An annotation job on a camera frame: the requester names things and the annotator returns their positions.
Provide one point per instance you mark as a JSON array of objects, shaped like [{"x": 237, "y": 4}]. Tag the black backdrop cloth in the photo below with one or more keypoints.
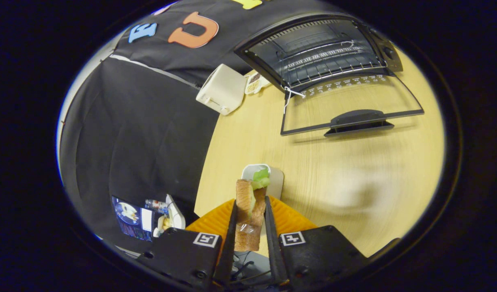
[{"x": 151, "y": 121}]

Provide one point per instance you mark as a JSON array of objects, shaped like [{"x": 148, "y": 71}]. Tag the white plate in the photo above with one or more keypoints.
[{"x": 276, "y": 178}]

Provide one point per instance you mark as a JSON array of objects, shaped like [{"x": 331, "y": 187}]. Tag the blue printed box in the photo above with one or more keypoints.
[{"x": 130, "y": 219}]

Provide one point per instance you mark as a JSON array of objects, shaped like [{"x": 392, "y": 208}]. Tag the white plastic container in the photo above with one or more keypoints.
[{"x": 176, "y": 215}]

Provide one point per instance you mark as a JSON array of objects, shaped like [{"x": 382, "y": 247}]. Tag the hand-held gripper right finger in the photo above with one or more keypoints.
[{"x": 274, "y": 243}]

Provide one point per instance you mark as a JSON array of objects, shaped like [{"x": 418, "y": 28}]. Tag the toast sandwich with lettuce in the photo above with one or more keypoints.
[{"x": 248, "y": 227}]

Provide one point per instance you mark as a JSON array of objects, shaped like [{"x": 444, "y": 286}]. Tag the black toaster oven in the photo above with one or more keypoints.
[{"x": 356, "y": 119}]

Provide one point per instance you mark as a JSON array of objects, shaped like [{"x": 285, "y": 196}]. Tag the clear plastic bottle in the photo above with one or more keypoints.
[{"x": 155, "y": 204}]

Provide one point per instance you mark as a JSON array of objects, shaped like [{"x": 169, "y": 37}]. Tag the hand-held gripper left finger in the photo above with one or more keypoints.
[{"x": 228, "y": 243}]

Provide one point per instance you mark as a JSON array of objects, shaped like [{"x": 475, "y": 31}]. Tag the small white dish of seeds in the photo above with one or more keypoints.
[{"x": 254, "y": 83}]

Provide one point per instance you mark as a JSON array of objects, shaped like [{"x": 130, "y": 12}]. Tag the white pop-up toaster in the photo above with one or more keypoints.
[{"x": 224, "y": 89}]

